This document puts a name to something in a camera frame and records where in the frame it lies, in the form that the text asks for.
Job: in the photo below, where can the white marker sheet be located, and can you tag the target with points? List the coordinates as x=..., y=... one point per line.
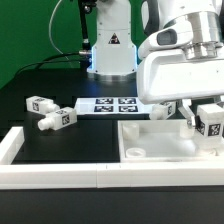
x=111, y=105

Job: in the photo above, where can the white square tabletop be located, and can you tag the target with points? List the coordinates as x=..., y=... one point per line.
x=165, y=141

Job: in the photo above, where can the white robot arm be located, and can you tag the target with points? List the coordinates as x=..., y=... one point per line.
x=174, y=48

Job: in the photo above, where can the white U-shaped fence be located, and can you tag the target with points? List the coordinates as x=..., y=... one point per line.
x=50, y=176

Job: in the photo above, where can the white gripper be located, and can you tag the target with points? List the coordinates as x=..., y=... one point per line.
x=168, y=76

